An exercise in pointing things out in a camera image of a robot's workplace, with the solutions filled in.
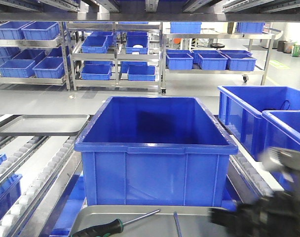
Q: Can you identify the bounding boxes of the far metal tray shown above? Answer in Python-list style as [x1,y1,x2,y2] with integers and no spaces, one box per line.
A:
[0,115,89,136]

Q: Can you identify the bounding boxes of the steel rack middle background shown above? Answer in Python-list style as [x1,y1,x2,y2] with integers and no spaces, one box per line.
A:
[66,22,166,95]

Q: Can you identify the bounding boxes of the steel rack background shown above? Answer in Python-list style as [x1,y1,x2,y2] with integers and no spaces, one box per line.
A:
[66,22,166,95]
[160,26,283,90]
[0,21,71,90]

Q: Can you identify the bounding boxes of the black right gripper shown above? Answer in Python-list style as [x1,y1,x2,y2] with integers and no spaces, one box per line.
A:
[209,191,300,237]

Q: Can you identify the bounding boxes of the blue bin right front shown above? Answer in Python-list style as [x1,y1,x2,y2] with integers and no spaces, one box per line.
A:
[261,109,300,188]

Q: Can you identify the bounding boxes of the metal tray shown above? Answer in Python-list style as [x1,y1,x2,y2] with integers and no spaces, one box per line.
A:
[0,115,89,136]
[70,205,231,237]

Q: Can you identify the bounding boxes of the near metal tray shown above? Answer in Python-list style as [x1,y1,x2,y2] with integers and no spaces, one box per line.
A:
[70,205,231,237]

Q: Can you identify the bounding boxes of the steel rack left background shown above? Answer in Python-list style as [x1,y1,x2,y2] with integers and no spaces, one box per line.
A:
[0,21,71,90]

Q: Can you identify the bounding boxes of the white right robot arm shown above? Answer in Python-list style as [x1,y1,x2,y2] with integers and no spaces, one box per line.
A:
[209,147,300,237]

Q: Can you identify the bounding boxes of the steel rack right background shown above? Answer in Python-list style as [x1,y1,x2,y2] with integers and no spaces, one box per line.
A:
[160,26,283,90]

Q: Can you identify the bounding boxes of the blue bin right rear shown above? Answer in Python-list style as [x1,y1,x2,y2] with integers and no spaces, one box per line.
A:
[218,85,300,161]

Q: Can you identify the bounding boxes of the green black screwdriver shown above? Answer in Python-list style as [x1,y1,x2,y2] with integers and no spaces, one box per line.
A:
[173,211,182,237]
[70,209,161,237]

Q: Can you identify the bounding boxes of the large blue bin centre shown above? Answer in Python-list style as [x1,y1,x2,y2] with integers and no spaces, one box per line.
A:
[75,96,238,207]

